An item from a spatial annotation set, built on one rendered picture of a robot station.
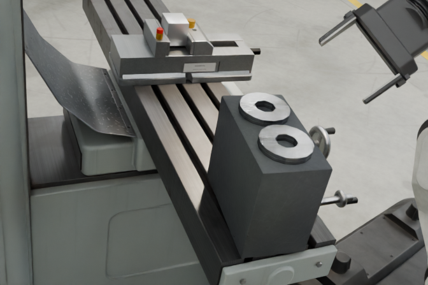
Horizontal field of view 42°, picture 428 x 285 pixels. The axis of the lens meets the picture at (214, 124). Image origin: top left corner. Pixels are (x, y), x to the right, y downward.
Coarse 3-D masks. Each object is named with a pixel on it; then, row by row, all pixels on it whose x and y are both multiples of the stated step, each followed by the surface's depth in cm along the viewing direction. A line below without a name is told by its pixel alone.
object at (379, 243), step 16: (400, 208) 162; (416, 208) 157; (368, 224) 157; (384, 224) 158; (400, 224) 158; (416, 224) 157; (352, 240) 151; (368, 240) 152; (384, 240) 153; (400, 240) 154; (416, 240) 155; (336, 256) 137; (352, 256) 146; (368, 256) 147; (384, 256) 148; (400, 256) 149; (416, 256) 153; (336, 272) 137; (352, 272) 138; (368, 272) 142; (384, 272) 144; (400, 272) 147; (416, 272) 148
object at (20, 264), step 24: (0, 0) 98; (0, 24) 100; (0, 48) 102; (24, 48) 108; (0, 72) 105; (24, 72) 111; (0, 96) 107; (24, 96) 114; (0, 120) 110; (24, 120) 116; (0, 144) 113; (24, 144) 119; (0, 168) 116; (24, 168) 123; (0, 192) 119; (24, 192) 126; (0, 216) 122; (24, 216) 129; (0, 240) 126; (24, 240) 132; (0, 264) 130; (24, 264) 135
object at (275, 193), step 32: (224, 96) 100; (256, 96) 99; (224, 128) 99; (256, 128) 93; (288, 128) 92; (224, 160) 99; (256, 160) 86; (288, 160) 85; (320, 160) 88; (224, 192) 100; (256, 192) 86; (288, 192) 87; (320, 192) 89; (256, 224) 89; (288, 224) 92; (256, 256) 94
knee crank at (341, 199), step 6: (336, 192) 177; (342, 192) 175; (324, 198) 174; (330, 198) 175; (336, 198) 175; (342, 198) 175; (348, 198) 177; (354, 198) 180; (324, 204) 174; (330, 204) 175; (336, 204) 178; (342, 204) 175; (348, 204) 179
